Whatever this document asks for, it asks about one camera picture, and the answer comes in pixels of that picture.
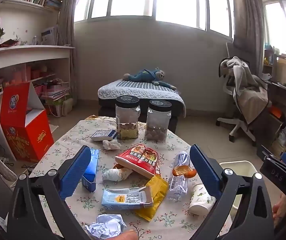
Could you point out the cluttered wooden desk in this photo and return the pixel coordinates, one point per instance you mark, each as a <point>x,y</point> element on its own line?
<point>285,100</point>

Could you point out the white brown paper wrapper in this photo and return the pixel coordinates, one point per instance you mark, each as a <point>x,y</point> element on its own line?
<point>114,175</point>

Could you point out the white bookshelf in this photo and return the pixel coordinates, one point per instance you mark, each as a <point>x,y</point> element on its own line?
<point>33,55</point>

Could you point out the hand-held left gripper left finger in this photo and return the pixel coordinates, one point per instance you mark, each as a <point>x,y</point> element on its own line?
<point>75,170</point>

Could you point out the crumpled white tissue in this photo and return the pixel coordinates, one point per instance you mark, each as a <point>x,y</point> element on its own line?
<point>111,145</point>

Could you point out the brown snack jar, black lid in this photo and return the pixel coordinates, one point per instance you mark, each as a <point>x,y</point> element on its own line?
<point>158,122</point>

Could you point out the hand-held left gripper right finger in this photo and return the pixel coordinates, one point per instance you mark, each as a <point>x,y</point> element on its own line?
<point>205,172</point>

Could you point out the yellow snack packet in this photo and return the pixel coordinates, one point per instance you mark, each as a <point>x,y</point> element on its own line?
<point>155,195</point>

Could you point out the clear plastic bottle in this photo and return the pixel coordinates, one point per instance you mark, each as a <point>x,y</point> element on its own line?
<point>179,187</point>

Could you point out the biscuit jar with black lid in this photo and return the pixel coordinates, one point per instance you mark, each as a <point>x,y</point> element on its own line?
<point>127,120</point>

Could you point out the blue plush toy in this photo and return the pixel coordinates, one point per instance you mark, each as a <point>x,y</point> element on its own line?
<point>145,76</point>

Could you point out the red cardboard box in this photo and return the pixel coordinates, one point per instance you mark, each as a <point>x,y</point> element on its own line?
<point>26,135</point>

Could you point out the small window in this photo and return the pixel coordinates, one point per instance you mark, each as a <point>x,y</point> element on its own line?
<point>282,25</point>

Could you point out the tall blue carton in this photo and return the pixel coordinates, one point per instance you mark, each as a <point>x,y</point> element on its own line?
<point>91,170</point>

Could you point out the light blue milk carton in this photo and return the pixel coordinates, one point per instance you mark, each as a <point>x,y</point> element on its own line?
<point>125,198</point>

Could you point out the white paper cup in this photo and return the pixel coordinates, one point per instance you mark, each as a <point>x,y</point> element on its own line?
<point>200,200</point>

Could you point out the floral tablecloth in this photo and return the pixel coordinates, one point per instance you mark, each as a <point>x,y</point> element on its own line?
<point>163,225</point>

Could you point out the large orange peel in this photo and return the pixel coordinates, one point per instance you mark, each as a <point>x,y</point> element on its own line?
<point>182,172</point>

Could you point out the white office chair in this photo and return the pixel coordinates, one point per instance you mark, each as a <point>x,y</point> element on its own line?
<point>237,127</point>

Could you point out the beige blanket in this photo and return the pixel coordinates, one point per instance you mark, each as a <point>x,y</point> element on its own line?
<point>247,90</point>

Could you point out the small blue white box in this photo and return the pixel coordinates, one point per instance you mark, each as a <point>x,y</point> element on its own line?
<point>103,135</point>

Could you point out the small potted plant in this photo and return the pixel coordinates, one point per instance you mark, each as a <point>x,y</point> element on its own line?
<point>0,33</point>

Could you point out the grey curtain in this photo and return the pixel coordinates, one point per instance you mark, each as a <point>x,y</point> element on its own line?
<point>70,10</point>
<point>247,15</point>

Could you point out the white trash bin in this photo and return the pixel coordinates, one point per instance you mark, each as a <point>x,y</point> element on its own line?
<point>237,167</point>

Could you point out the crumpled white paper ball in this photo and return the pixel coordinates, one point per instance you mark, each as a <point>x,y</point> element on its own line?
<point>105,226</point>

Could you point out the large window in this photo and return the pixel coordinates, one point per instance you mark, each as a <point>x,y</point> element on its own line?
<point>158,0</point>

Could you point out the dark bed base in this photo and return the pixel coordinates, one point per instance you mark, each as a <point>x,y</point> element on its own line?
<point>105,108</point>

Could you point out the red snack packet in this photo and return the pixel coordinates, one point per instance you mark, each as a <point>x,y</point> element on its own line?
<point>138,161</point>

